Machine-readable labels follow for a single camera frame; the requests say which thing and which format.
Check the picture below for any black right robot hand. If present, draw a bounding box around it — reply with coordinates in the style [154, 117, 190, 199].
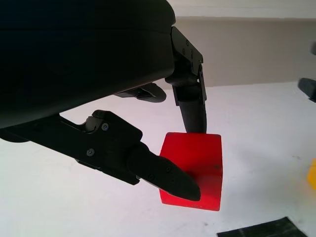
[297, 77, 316, 103]

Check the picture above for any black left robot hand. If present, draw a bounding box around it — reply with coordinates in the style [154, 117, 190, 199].
[0, 0, 207, 202]

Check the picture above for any yellow wooden block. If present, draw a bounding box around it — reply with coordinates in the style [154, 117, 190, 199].
[306, 158, 316, 190]

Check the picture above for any red wooden block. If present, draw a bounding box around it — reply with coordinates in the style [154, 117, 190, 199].
[159, 132, 222, 212]

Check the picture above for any black tape square marker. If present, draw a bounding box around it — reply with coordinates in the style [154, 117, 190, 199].
[216, 216, 310, 237]

